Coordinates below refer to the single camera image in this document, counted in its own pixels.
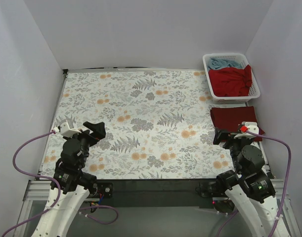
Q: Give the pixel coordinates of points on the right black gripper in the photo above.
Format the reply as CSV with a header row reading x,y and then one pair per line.
x,y
225,136

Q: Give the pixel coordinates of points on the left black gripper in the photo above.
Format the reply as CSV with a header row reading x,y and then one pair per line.
x,y
90,136

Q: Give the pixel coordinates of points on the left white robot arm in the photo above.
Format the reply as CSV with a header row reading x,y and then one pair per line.
x,y
71,186

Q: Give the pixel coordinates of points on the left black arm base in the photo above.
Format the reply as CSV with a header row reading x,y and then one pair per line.
x,y
101,189

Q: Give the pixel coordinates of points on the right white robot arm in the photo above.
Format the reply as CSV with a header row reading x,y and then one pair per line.
x,y
248,186

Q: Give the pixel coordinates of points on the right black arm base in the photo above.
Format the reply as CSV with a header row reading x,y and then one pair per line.
x,y
207,189

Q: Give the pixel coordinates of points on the folded dark red t shirt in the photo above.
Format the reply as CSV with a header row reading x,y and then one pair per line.
x,y
230,118

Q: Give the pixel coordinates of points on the white plastic basket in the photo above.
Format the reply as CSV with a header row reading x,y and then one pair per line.
x,y
254,91

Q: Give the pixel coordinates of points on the floral patterned table mat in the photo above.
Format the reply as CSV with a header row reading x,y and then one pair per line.
x,y
158,124

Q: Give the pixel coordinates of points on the light blue t shirt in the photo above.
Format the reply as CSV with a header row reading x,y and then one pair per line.
x,y
218,64

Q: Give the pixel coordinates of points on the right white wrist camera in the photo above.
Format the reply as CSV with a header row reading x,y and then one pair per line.
x,y
247,130

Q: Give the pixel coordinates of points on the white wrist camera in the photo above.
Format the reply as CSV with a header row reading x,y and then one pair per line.
x,y
247,130
66,129

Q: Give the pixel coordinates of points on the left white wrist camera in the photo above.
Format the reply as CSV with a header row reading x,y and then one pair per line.
x,y
66,129

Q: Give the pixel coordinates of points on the aluminium frame rail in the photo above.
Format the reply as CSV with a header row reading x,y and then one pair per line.
x,y
37,190

